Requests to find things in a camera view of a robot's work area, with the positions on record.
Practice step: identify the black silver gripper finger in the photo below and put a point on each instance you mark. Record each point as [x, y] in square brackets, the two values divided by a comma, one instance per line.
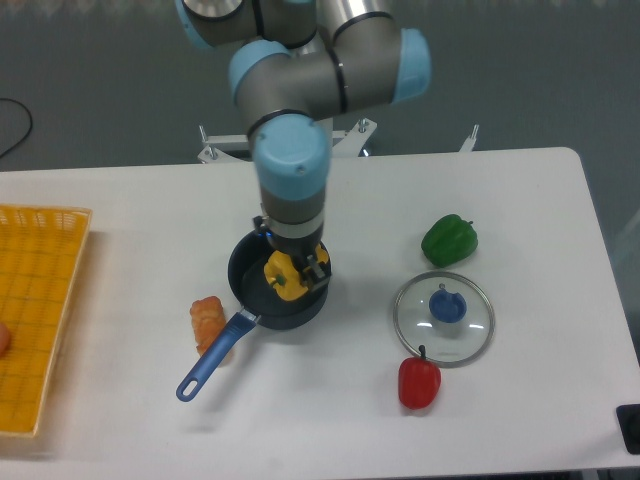
[317, 273]

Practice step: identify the black table corner device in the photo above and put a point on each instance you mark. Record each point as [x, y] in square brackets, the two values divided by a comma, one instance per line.
[629, 421]

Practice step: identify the orange item in basket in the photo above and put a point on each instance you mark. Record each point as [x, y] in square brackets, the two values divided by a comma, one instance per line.
[5, 338]

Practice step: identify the dark blue saucepan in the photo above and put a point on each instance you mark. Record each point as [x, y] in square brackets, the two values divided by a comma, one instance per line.
[260, 306]

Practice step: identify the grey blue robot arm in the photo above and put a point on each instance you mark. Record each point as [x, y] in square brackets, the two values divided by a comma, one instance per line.
[298, 64]

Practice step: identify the red bell pepper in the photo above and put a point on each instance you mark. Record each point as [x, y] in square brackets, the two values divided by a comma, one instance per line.
[419, 381]

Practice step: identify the yellow bell pepper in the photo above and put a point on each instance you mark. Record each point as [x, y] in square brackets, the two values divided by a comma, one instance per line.
[285, 280]

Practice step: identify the glass lid blue knob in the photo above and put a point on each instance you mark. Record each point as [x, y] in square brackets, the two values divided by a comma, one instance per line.
[445, 318]

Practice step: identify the green bell pepper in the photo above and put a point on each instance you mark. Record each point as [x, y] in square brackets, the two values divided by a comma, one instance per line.
[451, 239]

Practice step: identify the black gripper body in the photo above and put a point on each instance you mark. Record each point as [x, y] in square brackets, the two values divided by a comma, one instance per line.
[299, 241]

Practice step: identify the orange croissant bread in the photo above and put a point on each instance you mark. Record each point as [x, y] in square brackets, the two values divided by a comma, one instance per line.
[208, 319]

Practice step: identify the yellow woven basket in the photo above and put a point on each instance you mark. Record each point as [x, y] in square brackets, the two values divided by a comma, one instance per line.
[41, 252]

